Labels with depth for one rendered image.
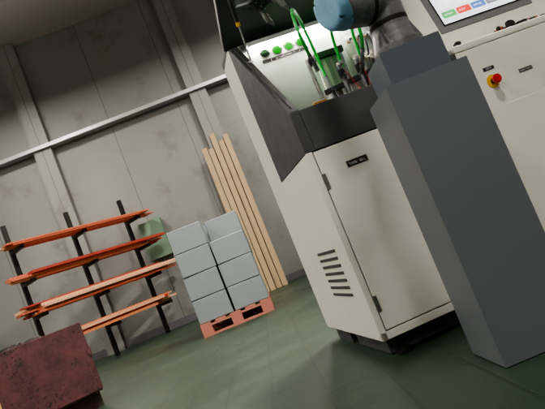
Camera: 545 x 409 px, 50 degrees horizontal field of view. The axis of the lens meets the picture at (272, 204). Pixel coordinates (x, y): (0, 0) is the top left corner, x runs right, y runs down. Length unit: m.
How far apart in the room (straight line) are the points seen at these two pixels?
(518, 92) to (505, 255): 0.99
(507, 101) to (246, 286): 3.93
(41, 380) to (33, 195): 6.87
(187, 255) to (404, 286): 3.96
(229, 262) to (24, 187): 5.64
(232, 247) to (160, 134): 4.76
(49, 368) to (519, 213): 3.17
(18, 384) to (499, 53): 3.25
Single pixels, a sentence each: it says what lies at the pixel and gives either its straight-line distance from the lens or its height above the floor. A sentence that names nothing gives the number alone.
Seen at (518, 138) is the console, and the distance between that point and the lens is 2.43.
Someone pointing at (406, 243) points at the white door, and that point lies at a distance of 2.17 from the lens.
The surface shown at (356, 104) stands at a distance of 2.21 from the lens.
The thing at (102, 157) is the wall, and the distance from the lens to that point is 10.43.
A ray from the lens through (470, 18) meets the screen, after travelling 2.83.
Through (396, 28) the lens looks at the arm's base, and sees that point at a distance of 1.75.
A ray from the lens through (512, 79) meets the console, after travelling 2.49.
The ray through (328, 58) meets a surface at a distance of 2.81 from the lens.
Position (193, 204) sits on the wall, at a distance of 10.02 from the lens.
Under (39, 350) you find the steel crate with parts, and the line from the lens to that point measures 4.10.
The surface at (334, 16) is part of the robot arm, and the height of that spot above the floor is 1.04.
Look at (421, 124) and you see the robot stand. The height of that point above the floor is 0.67.
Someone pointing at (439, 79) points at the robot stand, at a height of 0.77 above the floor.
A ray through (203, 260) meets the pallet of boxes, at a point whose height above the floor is 0.72.
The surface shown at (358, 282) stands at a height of 0.29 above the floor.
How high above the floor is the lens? 0.49
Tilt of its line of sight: 5 degrees up
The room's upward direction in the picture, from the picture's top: 22 degrees counter-clockwise
